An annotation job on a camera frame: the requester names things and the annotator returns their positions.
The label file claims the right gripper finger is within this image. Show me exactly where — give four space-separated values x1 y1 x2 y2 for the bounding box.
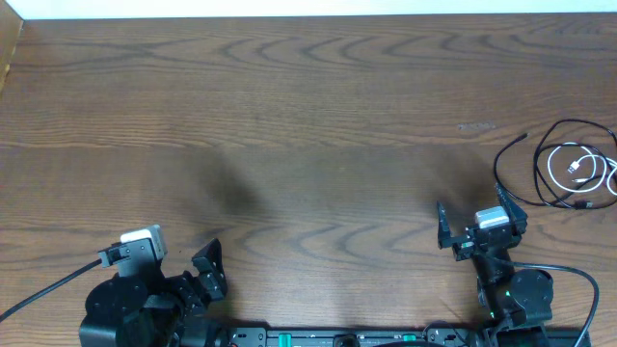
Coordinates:
496 183 528 236
436 201 452 249

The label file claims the black usb cable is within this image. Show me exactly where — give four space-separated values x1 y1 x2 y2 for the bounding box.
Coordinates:
493 118 617 211

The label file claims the white usb cable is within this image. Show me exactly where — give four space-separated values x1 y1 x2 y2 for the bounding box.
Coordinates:
547 142 617 197

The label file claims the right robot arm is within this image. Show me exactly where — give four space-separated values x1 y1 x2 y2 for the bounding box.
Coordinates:
437 185 553 346

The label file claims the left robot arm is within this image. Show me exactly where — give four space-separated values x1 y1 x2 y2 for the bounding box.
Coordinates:
79 238 230 347

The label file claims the cardboard side panel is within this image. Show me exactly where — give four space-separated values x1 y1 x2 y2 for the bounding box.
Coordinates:
0 0 24 90

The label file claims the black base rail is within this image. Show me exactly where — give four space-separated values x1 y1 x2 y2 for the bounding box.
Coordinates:
179 324 591 347

